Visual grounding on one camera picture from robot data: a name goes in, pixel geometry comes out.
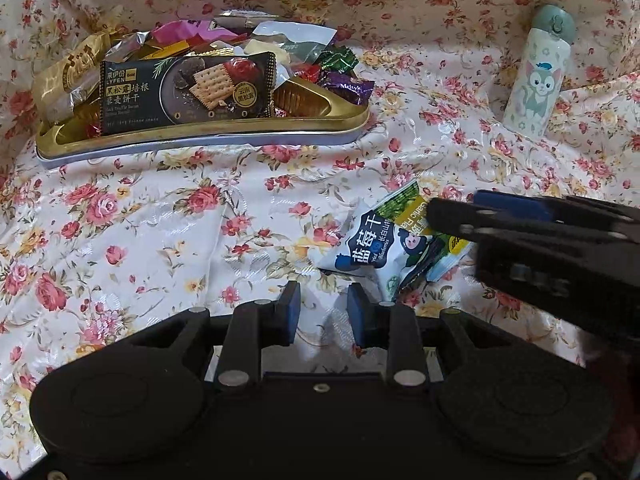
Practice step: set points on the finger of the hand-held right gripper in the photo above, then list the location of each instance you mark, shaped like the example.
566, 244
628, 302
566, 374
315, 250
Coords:
510, 205
500, 225

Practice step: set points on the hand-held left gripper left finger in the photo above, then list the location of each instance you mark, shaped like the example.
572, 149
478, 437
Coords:
292, 314

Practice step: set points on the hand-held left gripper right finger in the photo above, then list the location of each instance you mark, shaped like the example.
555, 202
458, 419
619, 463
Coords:
356, 314

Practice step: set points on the white blue snack packet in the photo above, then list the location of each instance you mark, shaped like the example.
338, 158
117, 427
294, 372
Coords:
365, 247

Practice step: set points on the green yellow snack packet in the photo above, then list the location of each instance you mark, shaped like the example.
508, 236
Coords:
405, 207

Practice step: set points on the gold divided snack tin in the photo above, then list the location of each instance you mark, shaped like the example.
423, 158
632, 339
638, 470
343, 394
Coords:
200, 141

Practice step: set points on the white teal cartoon bottle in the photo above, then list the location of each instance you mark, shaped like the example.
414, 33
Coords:
537, 85

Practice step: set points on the floral blanket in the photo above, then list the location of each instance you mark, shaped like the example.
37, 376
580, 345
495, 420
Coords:
150, 210

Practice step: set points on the purple foil candy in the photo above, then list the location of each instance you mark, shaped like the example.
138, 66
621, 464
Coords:
350, 87

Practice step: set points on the green foil candy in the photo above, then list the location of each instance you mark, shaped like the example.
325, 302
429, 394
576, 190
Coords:
337, 60

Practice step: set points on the red foil candy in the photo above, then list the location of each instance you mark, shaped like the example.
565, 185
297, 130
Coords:
309, 72

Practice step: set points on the black cracker packet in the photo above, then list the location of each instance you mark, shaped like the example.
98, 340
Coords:
150, 95

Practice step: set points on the white grey-green snack packet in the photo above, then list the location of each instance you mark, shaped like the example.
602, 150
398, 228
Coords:
300, 40

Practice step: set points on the pink snack packet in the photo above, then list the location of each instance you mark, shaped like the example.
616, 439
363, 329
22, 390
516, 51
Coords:
185, 32

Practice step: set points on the gold foil snack packet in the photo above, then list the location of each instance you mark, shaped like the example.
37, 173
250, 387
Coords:
70, 70

